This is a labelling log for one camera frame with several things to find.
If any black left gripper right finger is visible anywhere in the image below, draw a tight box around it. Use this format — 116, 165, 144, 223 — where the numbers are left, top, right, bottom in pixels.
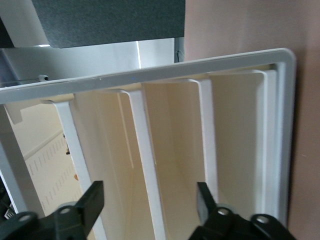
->
189, 181, 298, 240

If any white drawer cabinet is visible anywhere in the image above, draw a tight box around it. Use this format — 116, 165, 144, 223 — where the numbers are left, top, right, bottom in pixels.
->
0, 47, 298, 240

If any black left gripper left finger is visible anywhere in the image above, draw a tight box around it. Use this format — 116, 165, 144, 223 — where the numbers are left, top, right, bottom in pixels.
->
0, 180, 105, 240

